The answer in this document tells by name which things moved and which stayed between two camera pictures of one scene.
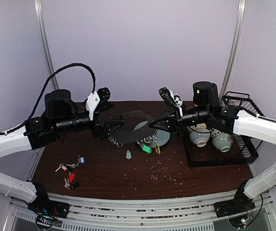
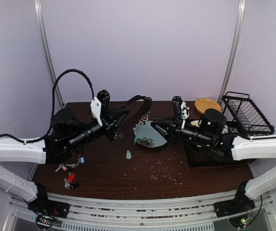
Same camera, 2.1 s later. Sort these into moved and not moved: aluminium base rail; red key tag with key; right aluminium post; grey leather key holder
Moved: grey leather key holder
Not moved: aluminium base rail; right aluminium post; red key tag with key
